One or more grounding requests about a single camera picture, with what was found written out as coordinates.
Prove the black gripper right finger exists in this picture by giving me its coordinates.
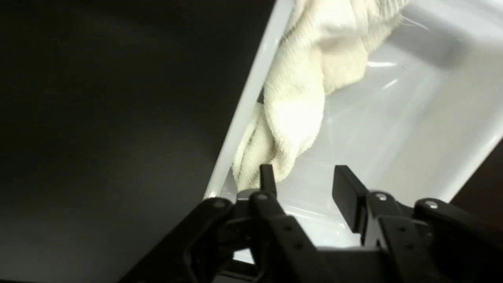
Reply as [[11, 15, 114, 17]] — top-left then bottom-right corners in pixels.
[[331, 163, 503, 283]]

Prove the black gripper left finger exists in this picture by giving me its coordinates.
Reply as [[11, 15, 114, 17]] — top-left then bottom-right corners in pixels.
[[118, 162, 336, 283]]

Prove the white terry towel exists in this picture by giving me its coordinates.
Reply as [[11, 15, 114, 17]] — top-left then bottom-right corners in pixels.
[[229, 0, 415, 192]]

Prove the white plastic storage box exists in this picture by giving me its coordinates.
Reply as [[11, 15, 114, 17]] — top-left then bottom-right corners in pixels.
[[202, 0, 503, 251]]

